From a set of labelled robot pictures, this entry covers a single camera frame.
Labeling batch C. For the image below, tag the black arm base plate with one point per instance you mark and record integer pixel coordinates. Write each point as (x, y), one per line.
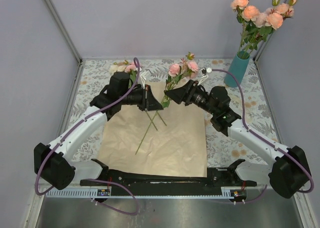
(175, 183)

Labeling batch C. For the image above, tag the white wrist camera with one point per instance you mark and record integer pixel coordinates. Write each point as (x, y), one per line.
(143, 78)
(205, 74)

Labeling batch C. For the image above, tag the left aluminium frame post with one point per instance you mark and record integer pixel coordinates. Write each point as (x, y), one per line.
(62, 29)

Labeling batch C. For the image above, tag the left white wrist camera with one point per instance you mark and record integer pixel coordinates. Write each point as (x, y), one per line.
(143, 78)

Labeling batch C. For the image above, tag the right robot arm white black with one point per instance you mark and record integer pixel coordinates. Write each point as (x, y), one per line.
(272, 152)

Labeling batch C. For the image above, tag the floral patterned table mat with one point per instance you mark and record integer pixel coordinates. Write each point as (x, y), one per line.
(221, 150)

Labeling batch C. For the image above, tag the orange beige wrapping paper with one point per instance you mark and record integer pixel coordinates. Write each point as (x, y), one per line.
(172, 143)

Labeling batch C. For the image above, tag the teal cylindrical vase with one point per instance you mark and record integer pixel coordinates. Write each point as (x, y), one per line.
(237, 68)

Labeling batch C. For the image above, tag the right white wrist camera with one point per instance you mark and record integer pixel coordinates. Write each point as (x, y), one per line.
(205, 74)

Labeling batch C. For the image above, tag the white slotted cable duct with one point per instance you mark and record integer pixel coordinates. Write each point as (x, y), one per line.
(152, 191)

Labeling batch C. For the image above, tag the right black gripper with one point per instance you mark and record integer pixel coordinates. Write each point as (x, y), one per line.
(185, 93)

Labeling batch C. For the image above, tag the pink flower bunch green stems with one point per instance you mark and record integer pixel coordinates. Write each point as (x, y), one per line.
(127, 67)

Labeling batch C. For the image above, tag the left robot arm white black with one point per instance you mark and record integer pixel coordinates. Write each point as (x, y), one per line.
(53, 162)

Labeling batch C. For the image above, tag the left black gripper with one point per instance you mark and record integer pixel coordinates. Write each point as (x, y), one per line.
(150, 102)

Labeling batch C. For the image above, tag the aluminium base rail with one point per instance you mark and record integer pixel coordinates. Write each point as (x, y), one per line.
(37, 183)

